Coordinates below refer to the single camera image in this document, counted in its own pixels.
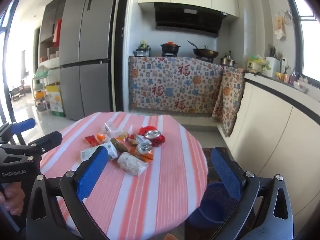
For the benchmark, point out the pink striped tablecloth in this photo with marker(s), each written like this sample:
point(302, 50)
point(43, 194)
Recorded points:
point(150, 205)

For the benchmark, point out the yellow cardboard box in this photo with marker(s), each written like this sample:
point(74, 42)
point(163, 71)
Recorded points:
point(55, 100)

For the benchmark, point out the steel pot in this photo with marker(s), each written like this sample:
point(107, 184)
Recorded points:
point(227, 61)

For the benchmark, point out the black clay pot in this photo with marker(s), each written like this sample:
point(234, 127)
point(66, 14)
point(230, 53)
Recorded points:
point(170, 48)

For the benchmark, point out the grey shelf cabinet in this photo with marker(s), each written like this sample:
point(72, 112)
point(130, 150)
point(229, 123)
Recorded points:
point(48, 30)

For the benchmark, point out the large patterned cloth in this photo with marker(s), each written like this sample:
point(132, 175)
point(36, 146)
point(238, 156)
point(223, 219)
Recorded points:
point(162, 85)

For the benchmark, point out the black range hood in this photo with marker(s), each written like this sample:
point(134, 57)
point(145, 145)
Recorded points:
point(187, 20)

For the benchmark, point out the flat orange snack wrapper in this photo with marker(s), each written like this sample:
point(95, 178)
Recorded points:
point(146, 158)

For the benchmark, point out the orange white wrapper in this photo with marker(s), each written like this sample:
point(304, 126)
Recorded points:
point(123, 137)

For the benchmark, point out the yellow plastic bags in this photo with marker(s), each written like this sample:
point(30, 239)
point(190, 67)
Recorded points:
point(255, 63)

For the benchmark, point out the small red packet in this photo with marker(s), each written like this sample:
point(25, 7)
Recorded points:
point(91, 140)

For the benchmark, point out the white utensil holder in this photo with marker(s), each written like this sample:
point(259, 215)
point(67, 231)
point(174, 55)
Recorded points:
point(272, 66)

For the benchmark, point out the clear plastic box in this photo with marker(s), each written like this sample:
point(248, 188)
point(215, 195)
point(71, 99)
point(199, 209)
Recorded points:
point(112, 129)

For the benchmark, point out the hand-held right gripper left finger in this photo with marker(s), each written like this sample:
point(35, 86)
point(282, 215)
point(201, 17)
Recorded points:
point(92, 172)

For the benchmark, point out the white kitchen counter cabinet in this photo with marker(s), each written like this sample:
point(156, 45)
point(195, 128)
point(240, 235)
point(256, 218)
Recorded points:
point(270, 130)

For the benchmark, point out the speckled white wrapper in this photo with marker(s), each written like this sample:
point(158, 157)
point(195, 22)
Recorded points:
point(131, 165)

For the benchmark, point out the person's left hand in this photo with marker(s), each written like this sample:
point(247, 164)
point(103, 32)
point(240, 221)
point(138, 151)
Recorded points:
point(11, 197)

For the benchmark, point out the red paper bag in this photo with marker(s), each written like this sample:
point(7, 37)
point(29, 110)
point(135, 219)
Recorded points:
point(57, 32)

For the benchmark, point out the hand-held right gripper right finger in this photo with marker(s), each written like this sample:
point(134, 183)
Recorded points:
point(226, 175)

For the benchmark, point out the grey refrigerator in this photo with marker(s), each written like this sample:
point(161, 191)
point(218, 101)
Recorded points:
point(82, 42)

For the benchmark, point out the white bread wrapper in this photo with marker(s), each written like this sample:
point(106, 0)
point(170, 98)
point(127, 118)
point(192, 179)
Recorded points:
point(87, 153)

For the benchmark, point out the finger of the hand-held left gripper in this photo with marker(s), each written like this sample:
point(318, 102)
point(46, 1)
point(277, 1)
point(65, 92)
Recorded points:
point(47, 140)
point(23, 125)

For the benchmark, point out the blue plastic bucket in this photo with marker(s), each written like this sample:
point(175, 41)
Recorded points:
point(215, 205)

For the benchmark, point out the red plastic wrapper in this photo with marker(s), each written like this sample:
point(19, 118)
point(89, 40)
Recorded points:
point(160, 141)

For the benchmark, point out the white printed packet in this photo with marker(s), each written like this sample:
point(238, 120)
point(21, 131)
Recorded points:
point(112, 150)

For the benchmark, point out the dark foil wrapper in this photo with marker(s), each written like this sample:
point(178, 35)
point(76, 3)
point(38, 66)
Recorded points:
point(118, 145)

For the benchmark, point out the hanging plastic bag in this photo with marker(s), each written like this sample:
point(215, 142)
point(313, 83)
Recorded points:
point(280, 27)

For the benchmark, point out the black gas stove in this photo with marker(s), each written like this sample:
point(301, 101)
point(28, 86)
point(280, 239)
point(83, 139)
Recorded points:
point(170, 54)

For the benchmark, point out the metal rack with baskets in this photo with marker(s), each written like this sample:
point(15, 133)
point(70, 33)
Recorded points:
point(41, 95)

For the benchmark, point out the pink bottle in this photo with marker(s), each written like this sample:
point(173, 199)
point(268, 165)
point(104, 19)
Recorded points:
point(293, 77)

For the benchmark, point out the kitchen window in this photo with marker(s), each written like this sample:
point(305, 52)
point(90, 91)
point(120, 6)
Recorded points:
point(308, 42)

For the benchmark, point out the wooden bench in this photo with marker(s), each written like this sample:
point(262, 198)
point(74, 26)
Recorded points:
point(17, 92)

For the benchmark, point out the orange plastic wrapper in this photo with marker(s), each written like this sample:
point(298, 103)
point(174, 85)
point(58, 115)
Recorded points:
point(101, 137)

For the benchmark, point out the narrow patterned cloth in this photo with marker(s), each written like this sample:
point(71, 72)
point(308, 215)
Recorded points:
point(230, 100)

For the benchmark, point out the dark wok with lid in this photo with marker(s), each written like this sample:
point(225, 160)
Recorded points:
point(205, 53)

